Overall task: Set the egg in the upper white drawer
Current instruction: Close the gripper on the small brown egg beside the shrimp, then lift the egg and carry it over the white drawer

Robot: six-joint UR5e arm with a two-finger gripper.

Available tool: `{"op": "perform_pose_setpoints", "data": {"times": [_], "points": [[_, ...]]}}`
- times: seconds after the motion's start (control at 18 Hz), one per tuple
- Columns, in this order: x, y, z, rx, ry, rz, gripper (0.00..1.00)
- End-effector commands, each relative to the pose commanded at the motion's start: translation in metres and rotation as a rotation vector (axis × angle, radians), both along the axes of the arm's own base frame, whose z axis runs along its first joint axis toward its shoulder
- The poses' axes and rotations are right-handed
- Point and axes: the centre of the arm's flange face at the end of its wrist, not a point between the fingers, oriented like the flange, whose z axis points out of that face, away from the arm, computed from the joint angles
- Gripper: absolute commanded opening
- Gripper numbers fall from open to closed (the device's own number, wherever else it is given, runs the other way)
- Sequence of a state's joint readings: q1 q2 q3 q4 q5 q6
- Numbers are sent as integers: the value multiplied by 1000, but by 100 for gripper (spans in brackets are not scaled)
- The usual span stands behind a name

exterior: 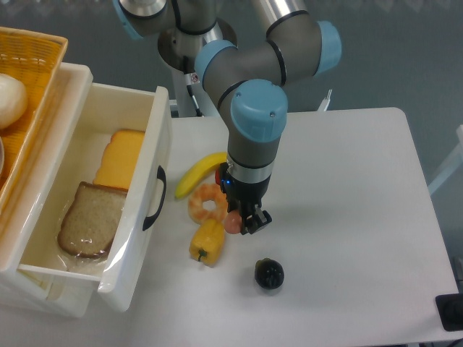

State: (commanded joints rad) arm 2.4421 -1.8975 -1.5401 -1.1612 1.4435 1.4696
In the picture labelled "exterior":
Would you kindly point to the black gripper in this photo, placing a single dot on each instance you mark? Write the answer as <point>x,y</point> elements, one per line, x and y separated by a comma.
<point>245,199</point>

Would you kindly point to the pink-orange egg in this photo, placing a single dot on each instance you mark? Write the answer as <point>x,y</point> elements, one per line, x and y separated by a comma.
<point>233,222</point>

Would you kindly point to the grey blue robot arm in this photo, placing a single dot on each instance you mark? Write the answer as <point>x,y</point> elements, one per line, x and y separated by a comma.
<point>246,87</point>

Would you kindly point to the white open upper drawer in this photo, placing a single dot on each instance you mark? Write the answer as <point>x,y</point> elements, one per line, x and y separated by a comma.
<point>113,277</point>

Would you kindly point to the white drawer cabinet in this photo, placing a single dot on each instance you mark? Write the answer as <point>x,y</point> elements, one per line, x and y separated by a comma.
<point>63,107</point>

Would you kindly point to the red bell pepper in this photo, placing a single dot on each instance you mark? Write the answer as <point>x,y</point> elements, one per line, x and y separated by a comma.
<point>218,176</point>

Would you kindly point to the yellow bell pepper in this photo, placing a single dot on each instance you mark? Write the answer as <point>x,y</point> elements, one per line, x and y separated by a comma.
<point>207,243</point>

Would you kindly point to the yellow banana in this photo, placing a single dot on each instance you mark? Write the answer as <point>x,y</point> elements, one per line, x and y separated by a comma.
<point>196,173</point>

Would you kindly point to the dark blackberry toy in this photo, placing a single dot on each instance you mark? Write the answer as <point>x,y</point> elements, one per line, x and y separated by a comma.
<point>269,274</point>

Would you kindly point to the orange cheese slice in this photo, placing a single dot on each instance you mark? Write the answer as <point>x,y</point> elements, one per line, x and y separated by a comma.
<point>120,159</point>

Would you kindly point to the brown bread slice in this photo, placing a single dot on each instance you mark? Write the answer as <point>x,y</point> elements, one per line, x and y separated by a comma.
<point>89,226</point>

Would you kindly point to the black device at table edge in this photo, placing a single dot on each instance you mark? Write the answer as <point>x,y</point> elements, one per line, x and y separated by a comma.
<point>450,311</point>

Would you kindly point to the white bun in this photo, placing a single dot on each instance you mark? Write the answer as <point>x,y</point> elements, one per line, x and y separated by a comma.
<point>13,100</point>

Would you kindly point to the yellow woven basket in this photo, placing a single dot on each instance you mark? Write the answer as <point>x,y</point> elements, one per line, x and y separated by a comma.
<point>32,59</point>

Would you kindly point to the black drawer handle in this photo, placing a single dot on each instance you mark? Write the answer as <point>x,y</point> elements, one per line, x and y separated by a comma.
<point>158,199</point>

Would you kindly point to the white bracket behind table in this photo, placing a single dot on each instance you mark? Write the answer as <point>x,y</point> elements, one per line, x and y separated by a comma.
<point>325,103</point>

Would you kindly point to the white frame at right edge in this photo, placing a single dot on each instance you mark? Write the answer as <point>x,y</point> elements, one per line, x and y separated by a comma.
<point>448,166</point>

